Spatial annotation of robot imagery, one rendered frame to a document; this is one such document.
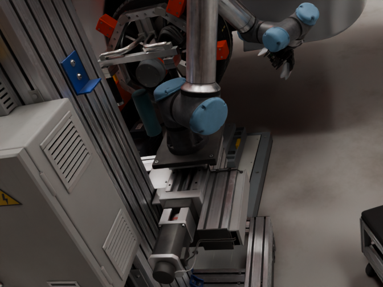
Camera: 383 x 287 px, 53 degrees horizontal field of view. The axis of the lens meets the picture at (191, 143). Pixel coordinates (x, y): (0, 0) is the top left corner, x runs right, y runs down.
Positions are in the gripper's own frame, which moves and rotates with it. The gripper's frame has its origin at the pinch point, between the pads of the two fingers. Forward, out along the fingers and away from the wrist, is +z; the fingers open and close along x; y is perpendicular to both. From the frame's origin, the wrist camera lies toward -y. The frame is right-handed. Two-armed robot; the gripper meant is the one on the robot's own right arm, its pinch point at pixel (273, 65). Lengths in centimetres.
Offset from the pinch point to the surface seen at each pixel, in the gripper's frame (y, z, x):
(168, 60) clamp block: 23.7, 17.2, -34.6
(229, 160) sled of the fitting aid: 6, 85, 12
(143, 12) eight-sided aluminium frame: 13, 23, -64
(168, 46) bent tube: 20.4, 14.7, -38.7
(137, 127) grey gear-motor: 33, 93, -41
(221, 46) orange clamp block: -3.8, 21.9, -27.1
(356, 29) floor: -211, 147, -4
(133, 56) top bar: 31, 26, -49
